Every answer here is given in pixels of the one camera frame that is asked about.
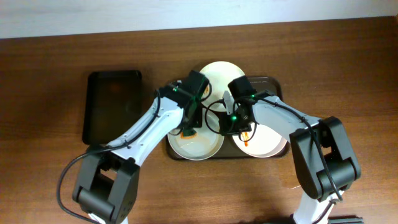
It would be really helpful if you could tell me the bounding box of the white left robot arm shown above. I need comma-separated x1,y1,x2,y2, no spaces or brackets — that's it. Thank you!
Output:
72,70,209,223

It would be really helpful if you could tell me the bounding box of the white plate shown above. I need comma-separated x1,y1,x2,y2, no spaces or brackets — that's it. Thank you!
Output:
200,61,246,107
232,123,287,158
167,108,224,161

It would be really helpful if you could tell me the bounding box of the white plate top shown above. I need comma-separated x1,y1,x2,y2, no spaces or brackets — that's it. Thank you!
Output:
200,61,246,107

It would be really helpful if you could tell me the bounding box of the orange green sponge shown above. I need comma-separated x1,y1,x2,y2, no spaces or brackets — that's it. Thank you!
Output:
180,129,197,139

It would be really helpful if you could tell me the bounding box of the small black tray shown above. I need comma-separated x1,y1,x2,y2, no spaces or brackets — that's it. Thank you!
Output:
82,70,142,145

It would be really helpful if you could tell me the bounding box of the large brown tray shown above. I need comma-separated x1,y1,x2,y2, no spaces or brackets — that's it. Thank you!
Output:
165,77,290,161

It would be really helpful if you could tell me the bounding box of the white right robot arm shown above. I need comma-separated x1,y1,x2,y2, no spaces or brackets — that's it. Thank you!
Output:
220,76,364,223

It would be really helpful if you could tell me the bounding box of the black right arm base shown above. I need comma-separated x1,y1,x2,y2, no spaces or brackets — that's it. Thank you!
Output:
328,217,364,224

